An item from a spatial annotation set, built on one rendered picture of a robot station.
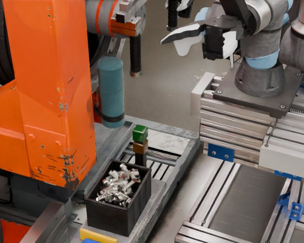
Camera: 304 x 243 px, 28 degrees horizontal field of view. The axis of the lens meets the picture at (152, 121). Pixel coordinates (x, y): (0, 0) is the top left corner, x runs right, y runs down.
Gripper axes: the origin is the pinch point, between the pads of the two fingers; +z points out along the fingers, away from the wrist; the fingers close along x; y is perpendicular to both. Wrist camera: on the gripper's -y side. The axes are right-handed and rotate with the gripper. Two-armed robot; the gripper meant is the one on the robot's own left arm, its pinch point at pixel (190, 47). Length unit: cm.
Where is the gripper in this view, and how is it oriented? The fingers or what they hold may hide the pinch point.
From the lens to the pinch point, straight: 118.1
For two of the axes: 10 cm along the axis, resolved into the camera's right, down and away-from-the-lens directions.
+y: 1.1, 8.5, 5.2
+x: -7.7, -2.6, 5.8
